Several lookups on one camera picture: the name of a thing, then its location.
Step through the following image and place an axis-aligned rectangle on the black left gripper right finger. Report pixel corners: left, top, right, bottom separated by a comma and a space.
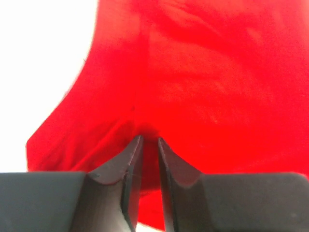
158, 139, 309, 232

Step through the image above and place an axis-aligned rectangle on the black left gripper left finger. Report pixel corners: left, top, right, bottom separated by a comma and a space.
0, 136, 143, 232

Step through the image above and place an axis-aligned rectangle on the red t shirt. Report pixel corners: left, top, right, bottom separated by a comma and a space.
27, 0, 309, 229

